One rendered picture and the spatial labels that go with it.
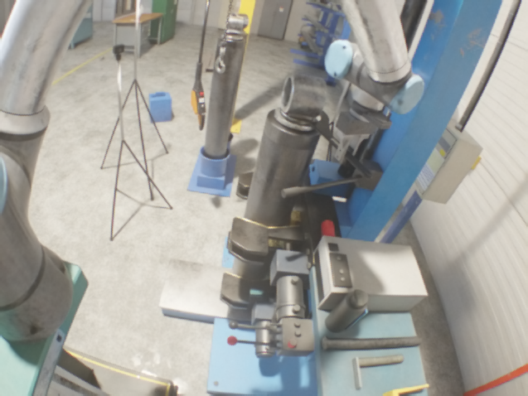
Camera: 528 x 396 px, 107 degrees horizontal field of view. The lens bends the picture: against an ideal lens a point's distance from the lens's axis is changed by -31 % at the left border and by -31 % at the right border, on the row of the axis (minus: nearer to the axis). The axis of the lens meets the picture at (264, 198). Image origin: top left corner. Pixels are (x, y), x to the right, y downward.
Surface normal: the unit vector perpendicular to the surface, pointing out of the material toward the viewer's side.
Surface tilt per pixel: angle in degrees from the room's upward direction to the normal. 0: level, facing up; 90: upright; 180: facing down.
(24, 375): 0
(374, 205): 90
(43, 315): 70
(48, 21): 97
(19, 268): 90
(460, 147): 90
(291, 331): 0
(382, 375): 0
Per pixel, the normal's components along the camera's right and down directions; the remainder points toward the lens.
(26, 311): 0.77, 0.27
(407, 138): -0.02, 0.67
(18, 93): 0.59, 0.70
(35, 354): 0.20, -0.72
